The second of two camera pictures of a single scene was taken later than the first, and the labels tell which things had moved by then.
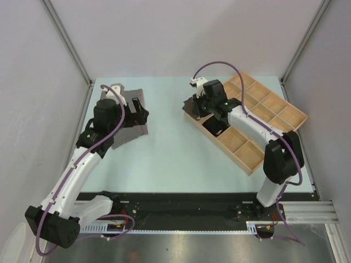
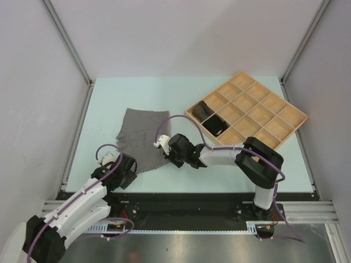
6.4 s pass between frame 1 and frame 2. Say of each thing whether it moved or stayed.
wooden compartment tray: stayed
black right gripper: moved
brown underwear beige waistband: moved
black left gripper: moved
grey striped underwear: moved
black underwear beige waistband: stayed
